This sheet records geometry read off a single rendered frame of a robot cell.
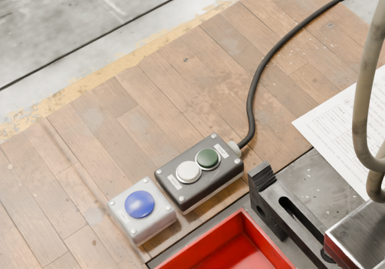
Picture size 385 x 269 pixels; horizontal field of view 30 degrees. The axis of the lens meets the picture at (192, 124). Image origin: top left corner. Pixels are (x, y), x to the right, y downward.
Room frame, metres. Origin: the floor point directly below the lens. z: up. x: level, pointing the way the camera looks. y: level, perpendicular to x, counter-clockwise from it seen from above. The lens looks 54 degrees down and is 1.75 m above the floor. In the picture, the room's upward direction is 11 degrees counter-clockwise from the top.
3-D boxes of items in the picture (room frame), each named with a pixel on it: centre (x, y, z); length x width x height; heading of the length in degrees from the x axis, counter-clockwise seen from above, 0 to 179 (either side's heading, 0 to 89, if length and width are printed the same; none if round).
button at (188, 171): (0.52, 0.02, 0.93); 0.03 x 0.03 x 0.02
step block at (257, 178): (0.45, -0.08, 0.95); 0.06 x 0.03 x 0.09; 26
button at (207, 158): (0.54, -0.01, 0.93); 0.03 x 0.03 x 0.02
